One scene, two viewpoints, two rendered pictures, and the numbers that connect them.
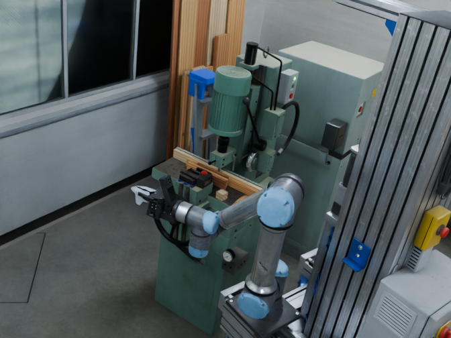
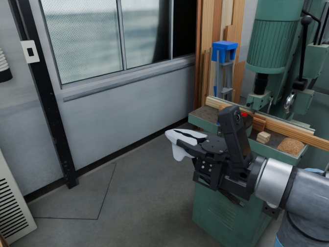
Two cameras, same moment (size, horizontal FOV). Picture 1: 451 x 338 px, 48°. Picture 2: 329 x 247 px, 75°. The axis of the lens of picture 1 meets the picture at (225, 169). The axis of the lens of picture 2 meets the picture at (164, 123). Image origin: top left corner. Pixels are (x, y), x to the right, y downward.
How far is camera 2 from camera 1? 1.48 m
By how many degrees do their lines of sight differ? 13
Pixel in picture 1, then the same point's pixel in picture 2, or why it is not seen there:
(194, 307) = (227, 234)
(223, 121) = (267, 55)
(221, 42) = (229, 30)
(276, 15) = not seen: hidden behind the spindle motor
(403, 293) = not seen: outside the picture
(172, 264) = (207, 197)
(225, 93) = (273, 19)
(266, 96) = (311, 30)
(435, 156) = not seen: outside the picture
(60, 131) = (122, 93)
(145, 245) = (182, 172)
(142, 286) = (181, 206)
